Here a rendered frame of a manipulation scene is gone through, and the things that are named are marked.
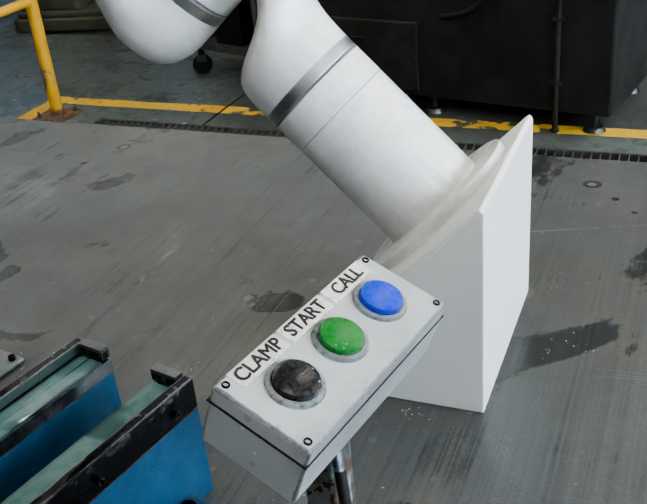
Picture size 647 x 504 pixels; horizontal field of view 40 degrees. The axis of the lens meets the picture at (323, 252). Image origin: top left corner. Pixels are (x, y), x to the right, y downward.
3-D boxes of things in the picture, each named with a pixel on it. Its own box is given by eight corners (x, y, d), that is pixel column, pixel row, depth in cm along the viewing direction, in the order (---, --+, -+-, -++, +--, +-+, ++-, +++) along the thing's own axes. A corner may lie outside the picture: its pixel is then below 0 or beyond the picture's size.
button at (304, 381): (297, 424, 51) (304, 404, 50) (256, 396, 52) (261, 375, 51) (325, 395, 54) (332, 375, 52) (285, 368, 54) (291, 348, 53)
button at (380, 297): (383, 335, 59) (390, 316, 57) (345, 311, 59) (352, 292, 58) (405, 312, 61) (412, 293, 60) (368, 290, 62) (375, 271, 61)
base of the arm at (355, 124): (422, 205, 110) (313, 98, 108) (528, 118, 96) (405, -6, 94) (352, 298, 97) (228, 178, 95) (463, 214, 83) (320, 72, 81)
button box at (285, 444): (292, 508, 52) (312, 452, 48) (198, 439, 54) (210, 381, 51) (427, 352, 64) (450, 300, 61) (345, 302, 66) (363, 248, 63)
